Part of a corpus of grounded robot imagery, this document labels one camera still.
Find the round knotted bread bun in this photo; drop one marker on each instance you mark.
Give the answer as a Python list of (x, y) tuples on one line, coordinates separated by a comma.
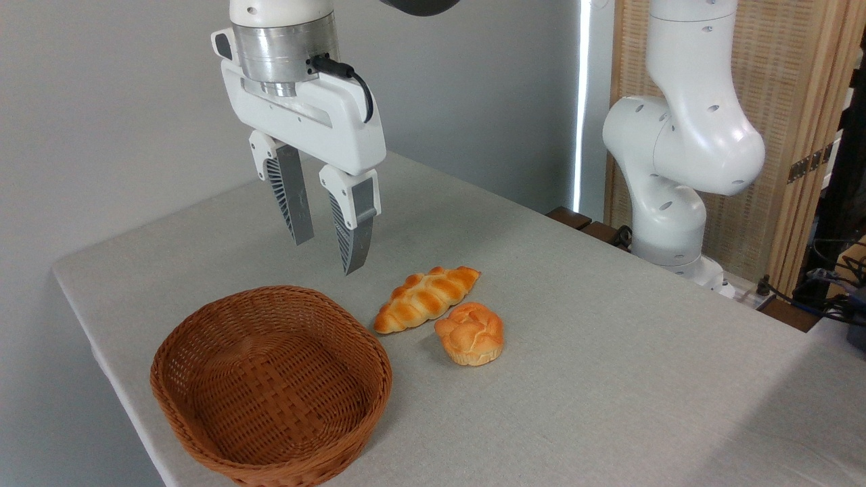
[(470, 335)]

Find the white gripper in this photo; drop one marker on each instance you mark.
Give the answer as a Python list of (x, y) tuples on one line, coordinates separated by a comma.
[(338, 128)]

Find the grey tablecloth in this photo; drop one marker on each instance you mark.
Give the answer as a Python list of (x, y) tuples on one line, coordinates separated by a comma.
[(609, 406)]

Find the dark grey device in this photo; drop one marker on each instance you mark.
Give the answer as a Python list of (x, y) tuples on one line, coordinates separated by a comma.
[(858, 325)]

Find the brown wicker basket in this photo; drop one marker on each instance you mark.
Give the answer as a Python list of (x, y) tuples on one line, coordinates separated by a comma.
[(270, 406)]

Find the woven wood-framed folding screen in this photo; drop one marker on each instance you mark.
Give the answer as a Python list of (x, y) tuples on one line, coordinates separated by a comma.
[(791, 67)]

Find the long braided bread loaf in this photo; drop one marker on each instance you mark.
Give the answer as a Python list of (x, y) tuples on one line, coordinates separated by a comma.
[(426, 297)]

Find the black upright stand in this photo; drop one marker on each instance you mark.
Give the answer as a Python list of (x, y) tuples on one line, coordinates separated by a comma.
[(842, 189)]

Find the dark brown wooden block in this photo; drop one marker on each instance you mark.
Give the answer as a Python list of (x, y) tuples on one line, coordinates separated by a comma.
[(568, 218), (601, 233)]

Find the metal screen hinge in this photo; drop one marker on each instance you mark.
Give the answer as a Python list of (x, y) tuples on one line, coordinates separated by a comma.
[(808, 164)]

